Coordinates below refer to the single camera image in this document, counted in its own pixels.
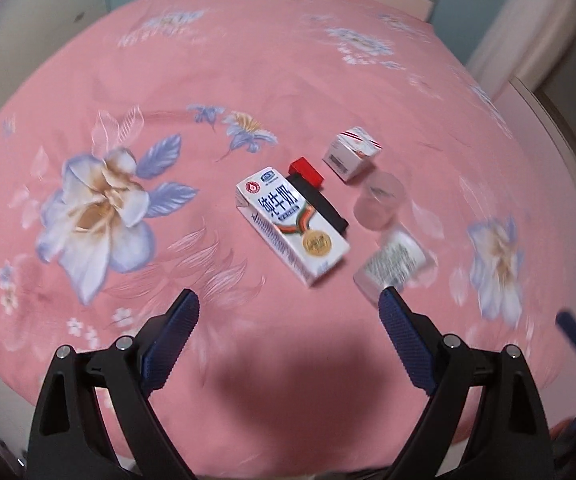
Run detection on small red box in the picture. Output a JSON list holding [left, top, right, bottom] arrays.
[[289, 157, 325, 188]]

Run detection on clear plastic cup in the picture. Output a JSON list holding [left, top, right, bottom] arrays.
[[353, 171, 406, 231]]

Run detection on white red-striped medicine box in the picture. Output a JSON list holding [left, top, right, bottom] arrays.
[[322, 126, 383, 182]]

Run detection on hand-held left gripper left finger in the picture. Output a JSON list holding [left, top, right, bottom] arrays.
[[27, 288, 201, 480]]

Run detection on white labelled plastic bottle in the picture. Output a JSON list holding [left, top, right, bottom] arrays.
[[353, 227, 431, 306]]

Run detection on pink floral bedsheet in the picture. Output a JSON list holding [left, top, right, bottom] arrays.
[[0, 0, 576, 476]]

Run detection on beige wardrobe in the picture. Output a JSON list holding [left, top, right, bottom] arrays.
[[0, 0, 119, 136]]

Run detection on white milk carton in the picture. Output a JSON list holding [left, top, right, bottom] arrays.
[[235, 166, 352, 288]]

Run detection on white door frame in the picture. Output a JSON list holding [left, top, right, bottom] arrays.
[[465, 0, 576, 151]]

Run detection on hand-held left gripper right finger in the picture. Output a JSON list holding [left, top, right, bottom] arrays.
[[377, 286, 553, 480]]

